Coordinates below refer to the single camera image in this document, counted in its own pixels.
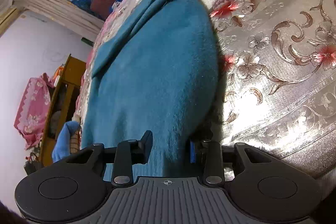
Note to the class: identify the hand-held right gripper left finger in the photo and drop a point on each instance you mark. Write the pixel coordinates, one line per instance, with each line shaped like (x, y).
(145, 144)

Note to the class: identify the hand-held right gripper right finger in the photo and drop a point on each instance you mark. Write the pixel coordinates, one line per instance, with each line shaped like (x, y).
(192, 153)

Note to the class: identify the blue knit sweater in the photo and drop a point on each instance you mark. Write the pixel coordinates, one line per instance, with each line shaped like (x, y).
(157, 77)

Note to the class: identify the brown striped cloth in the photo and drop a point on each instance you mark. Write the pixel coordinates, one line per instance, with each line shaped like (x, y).
(74, 142)

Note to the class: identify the light blue ribbed garment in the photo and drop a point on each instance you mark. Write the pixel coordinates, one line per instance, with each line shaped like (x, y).
(64, 142)

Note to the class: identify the wooden bedside table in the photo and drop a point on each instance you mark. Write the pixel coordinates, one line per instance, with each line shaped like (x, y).
(67, 74)

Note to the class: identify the orange white items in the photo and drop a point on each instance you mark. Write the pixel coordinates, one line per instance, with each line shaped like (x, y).
(57, 74)

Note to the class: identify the dark bag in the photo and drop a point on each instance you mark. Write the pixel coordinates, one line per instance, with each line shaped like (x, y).
(32, 163)

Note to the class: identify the floral satin bedspread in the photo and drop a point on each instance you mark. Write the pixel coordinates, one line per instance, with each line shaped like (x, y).
(275, 69)

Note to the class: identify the pink floral cloth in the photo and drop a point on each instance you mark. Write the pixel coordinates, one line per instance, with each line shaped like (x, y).
(32, 108)

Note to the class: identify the dark green object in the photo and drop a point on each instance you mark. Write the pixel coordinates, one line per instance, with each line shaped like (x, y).
(87, 40)

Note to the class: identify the blue bag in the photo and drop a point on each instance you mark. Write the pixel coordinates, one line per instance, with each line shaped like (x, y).
(84, 5)

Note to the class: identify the beige curtain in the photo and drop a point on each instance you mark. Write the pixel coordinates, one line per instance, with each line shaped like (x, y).
(60, 5)

